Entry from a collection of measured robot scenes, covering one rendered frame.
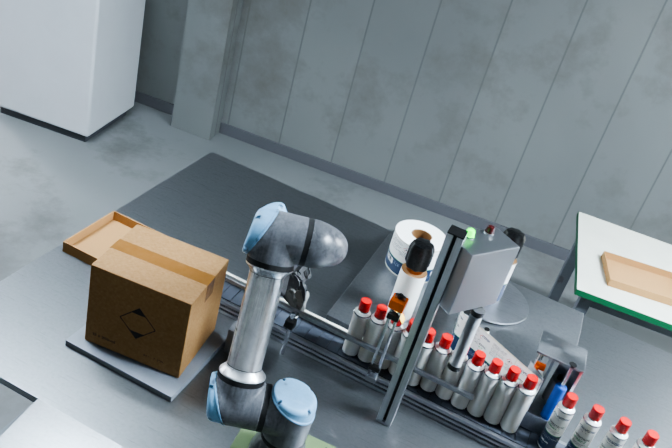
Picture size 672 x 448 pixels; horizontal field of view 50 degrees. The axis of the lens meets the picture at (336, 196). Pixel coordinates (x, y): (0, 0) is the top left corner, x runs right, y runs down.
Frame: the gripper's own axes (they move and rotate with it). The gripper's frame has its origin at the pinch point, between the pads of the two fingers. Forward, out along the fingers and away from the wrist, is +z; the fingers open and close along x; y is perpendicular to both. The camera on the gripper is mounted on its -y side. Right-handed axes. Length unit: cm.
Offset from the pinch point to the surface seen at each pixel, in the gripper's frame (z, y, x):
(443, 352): 13.5, -1.3, -44.9
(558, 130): 33, 277, -39
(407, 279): 2.6, 24.1, -27.8
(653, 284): 69, 138, -93
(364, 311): -0.6, -1.5, -23.3
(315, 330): 7.9, 1.7, -2.7
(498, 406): 31, -2, -58
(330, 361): 14.8, -5.0, -9.2
